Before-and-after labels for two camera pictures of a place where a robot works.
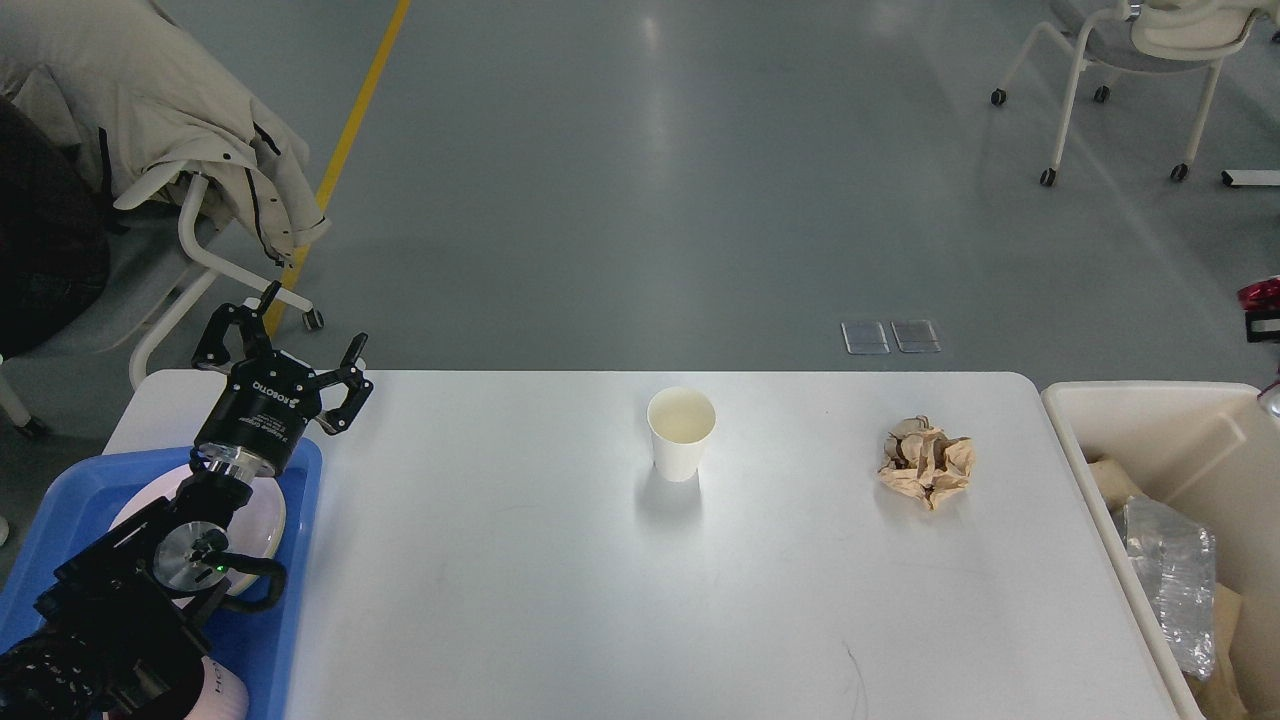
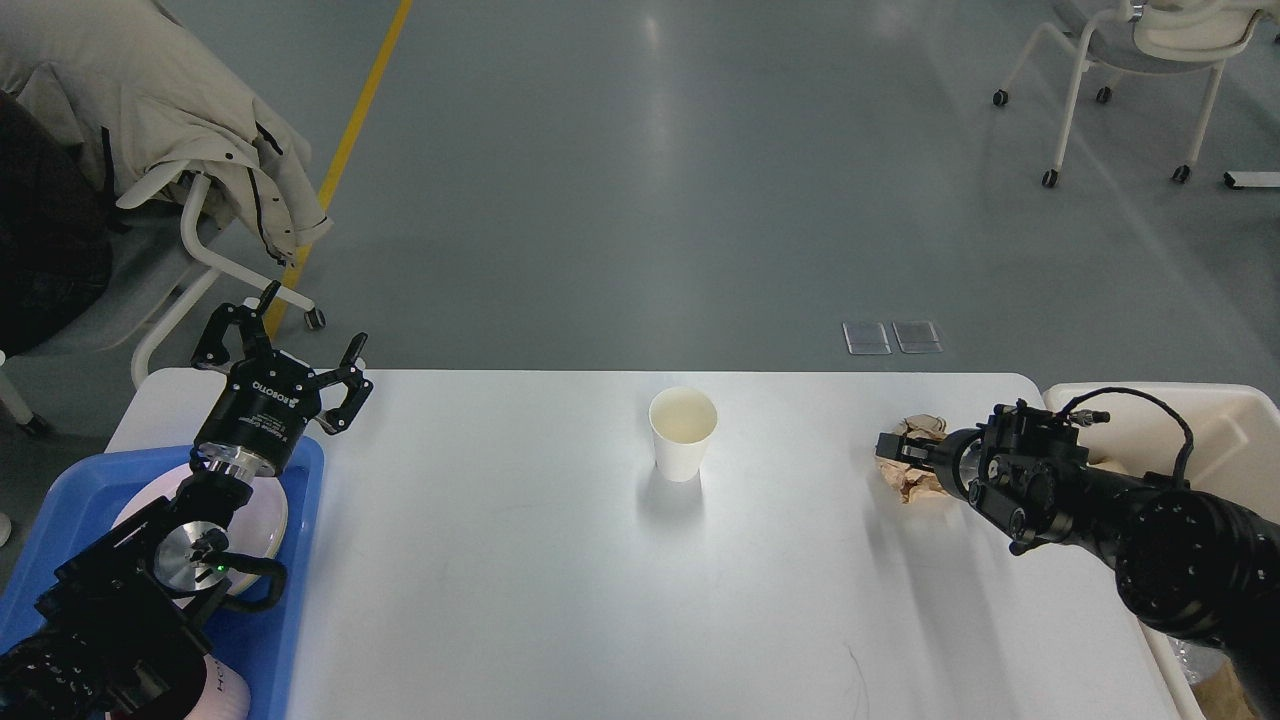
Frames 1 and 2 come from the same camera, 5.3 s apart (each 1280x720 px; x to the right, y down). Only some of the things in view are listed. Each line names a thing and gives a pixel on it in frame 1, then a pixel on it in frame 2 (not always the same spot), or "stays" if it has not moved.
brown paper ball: (920, 460) stays
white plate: (256, 528) stays
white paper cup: (679, 420) stays
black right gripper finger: (1262, 326) → (923, 454)
